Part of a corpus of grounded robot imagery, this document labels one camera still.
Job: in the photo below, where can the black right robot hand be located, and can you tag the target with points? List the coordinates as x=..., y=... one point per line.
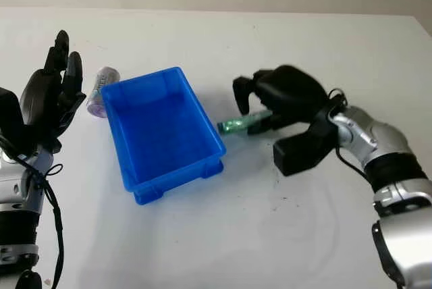
x=293, y=93

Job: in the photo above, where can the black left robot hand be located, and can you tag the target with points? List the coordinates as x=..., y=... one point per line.
x=38, y=100

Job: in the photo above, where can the purple-capped silver can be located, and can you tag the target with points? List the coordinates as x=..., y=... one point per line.
x=96, y=108

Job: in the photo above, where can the green rectangular carton box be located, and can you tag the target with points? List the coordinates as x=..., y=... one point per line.
x=233, y=124

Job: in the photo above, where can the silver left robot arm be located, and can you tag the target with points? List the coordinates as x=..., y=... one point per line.
x=13, y=187

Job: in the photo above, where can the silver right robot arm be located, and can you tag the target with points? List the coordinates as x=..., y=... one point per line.
x=381, y=140

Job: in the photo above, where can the blue plastic tray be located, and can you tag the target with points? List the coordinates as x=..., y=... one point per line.
x=162, y=133

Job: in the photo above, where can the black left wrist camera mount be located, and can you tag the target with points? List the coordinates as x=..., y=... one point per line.
x=8, y=110

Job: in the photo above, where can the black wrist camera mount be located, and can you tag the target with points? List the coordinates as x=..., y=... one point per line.
x=297, y=154
x=8, y=110

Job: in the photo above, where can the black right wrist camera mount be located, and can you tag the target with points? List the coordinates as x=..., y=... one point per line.
x=297, y=154

